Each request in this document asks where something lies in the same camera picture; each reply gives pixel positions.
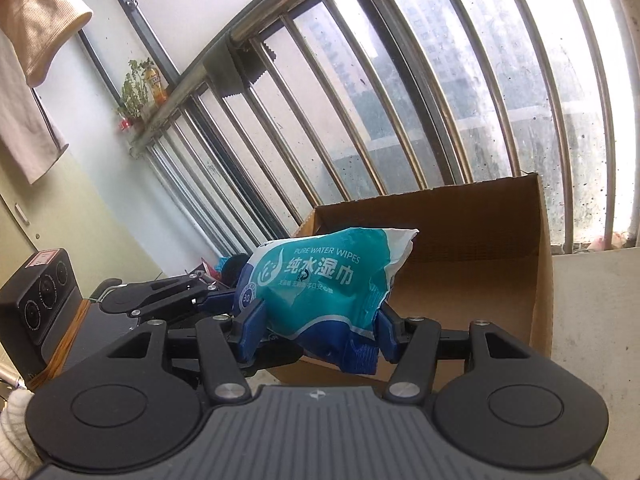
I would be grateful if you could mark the pink object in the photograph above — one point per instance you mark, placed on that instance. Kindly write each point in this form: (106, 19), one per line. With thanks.
(607, 241)

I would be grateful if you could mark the white hanging cloth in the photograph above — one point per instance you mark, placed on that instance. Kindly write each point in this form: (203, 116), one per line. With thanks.
(25, 130)

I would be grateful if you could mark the beige ribbed cloth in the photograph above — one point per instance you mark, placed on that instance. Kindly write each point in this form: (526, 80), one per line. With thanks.
(40, 20)

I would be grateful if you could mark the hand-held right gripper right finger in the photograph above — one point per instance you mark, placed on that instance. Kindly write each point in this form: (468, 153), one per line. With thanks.
(387, 332)

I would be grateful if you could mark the teal wet wipes pack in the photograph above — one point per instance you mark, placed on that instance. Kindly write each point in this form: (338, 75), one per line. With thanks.
(320, 285)

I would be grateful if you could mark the dark window frame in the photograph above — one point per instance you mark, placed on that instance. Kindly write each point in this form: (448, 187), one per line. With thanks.
(145, 25)

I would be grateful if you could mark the small red pot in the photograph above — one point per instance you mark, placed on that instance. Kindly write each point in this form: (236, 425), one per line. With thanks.
(124, 123)

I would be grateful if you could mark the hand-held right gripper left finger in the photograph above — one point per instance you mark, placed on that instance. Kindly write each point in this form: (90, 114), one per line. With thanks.
(251, 327)

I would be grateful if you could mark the person's left forearm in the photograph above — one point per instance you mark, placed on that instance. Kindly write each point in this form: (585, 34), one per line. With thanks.
(15, 435)

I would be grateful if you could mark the dark blue object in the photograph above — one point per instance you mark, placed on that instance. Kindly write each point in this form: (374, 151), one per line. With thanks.
(232, 266)

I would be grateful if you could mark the cardboard box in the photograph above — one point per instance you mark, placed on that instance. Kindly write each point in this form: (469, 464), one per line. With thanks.
(475, 270)

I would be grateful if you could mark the orange drink bottle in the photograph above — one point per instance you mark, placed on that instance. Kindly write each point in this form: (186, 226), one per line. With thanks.
(154, 85)

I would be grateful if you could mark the green potted plant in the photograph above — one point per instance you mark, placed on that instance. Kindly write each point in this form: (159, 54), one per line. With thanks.
(134, 90)

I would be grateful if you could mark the metal window railing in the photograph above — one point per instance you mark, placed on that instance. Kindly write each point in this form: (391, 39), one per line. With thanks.
(260, 27)

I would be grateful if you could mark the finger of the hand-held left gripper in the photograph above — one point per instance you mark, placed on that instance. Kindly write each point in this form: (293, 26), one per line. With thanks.
(217, 302)
(170, 291)

